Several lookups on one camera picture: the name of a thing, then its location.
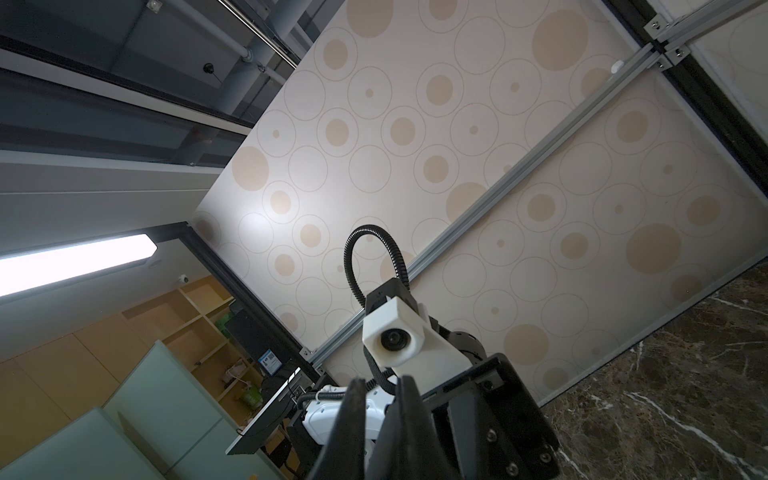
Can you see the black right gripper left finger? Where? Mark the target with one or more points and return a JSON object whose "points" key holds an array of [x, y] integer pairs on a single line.
{"points": [[343, 456]]}

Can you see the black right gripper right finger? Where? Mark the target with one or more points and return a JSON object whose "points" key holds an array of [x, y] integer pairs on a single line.
{"points": [[416, 452]]}

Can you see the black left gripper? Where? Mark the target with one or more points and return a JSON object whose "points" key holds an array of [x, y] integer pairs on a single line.
{"points": [[490, 427]]}

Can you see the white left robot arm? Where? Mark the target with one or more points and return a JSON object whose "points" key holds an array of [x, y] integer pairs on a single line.
{"points": [[320, 408]]}

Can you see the bright ceiling light strip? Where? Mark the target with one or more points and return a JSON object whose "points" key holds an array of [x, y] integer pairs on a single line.
{"points": [[25, 272]]}

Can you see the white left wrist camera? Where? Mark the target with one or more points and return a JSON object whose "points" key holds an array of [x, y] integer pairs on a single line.
{"points": [[401, 338]]}

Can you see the wooden wall shelf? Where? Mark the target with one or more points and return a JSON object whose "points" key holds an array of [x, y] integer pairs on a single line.
{"points": [[191, 322]]}

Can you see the black corner frame post left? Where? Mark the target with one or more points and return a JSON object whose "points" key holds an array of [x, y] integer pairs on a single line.
{"points": [[709, 100]]}

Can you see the silver aluminium rail left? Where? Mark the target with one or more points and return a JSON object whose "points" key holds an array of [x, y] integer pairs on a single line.
{"points": [[523, 267]]}

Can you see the silver aluminium rail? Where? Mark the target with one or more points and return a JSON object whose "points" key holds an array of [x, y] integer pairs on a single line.
{"points": [[697, 23], [523, 267]]}

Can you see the silver aluminium rail back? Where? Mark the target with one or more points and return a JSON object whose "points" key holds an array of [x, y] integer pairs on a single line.
{"points": [[697, 23]]}

